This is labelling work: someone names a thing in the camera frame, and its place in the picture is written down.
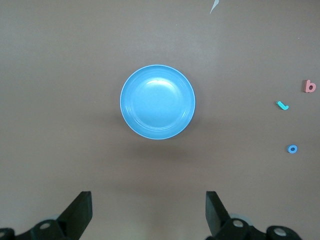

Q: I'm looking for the white paper scrap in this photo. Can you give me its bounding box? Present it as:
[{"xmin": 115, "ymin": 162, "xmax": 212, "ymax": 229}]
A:
[{"xmin": 209, "ymin": 0, "xmax": 221, "ymax": 15}]

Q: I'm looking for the blue plate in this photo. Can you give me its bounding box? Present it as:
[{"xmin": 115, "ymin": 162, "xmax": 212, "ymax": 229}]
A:
[{"xmin": 119, "ymin": 64, "xmax": 197, "ymax": 141}]

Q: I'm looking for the teal foam letter l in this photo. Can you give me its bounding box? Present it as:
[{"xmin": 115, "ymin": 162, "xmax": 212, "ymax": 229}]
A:
[{"xmin": 276, "ymin": 100, "xmax": 290, "ymax": 111}]

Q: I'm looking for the pink foam letter b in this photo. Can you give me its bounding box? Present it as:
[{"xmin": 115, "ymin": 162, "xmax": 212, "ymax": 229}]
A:
[{"xmin": 303, "ymin": 79, "xmax": 317, "ymax": 94}]

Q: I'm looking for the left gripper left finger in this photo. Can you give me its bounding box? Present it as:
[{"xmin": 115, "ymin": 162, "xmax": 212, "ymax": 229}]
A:
[{"xmin": 14, "ymin": 190, "xmax": 94, "ymax": 240}]

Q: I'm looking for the brown paper table cover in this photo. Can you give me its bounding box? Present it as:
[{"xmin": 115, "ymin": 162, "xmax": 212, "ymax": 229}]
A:
[{"xmin": 0, "ymin": 0, "xmax": 320, "ymax": 240}]

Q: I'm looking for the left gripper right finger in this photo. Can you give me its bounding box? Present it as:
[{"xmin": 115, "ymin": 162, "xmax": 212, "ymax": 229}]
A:
[{"xmin": 205, "ymin": 190, "xmax": 268, "ymax": 240}]

